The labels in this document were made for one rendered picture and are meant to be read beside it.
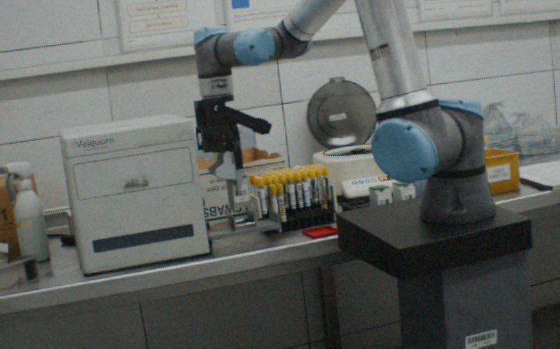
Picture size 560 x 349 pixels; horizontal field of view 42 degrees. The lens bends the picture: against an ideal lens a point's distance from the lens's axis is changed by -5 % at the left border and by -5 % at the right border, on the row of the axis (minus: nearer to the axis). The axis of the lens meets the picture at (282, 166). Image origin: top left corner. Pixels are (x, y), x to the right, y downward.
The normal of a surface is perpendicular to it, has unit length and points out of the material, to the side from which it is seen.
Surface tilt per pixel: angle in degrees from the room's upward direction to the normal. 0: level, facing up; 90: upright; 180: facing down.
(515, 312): 90
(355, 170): 90
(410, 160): 99
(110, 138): 89
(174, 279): 90
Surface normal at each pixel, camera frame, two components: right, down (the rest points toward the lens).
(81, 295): 0.32, 0.10
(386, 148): -0.62, 0.34
